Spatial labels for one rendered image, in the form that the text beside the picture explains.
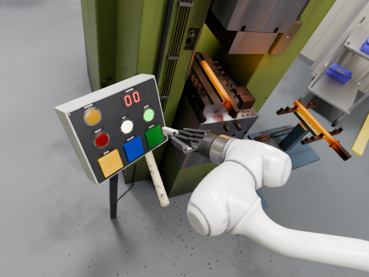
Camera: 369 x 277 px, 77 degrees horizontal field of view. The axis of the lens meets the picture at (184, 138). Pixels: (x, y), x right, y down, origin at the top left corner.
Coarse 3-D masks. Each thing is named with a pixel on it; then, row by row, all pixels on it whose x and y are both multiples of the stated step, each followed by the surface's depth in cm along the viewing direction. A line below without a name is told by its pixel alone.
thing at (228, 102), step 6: (204, 60) 134; (204, 66) 130; (210, 72) 128; (216, 78) 126; (216, 84) 123; (222, 90) 121; (222, 96) 119; (228, 96) 119; (228, 102) 116; (228, 108) 117; (234, 108) 112; (234, 114) 113
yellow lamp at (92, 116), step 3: (90, 111) 70; (93, 111) 70; (96, 111) 71; (87, 114) 69; (90, 114) 70; (93, 114) 71; (96, 114) 71; (87, 117) 69; (90, 117) 70; (93, 117) 71; (96, 117) 71; (87, 120) 70; (90, 120) 70; (93, 120) 71; (96, 120) 72; (90, 123) 71; (93, 123) 71
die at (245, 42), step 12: (216, 24) 96; (216, 36) 97; (228, 36) 90; (240, 36) 87; (252, 36) 89; (264, 36) 92; (228, 48) 91; (240, 48) 92; (252, 48) 95; (264, 48) 97
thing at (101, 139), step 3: (99, 135) 74; (102, 135) 75; (105, 135) 76; (96, 138) 73; (99, 138) 74; (102, 138) 75; (105, 138) 76; (96, 141) 74; (99, 141) 74; (102, 141) 75; (105, 141) 76; (96, 144) 74; (99, 144) 75; (102, 144) 75; (105, 144) 76
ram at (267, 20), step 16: (224, 0) 81; (240, 0) 75; (256, 0) 77; (272, 0) 80; (288, 0) 82; (304, 0) 85; (224, 16) 83; (240, 16) 80; (256, 16) 83; (272, 16) 85; (288, 16) 88
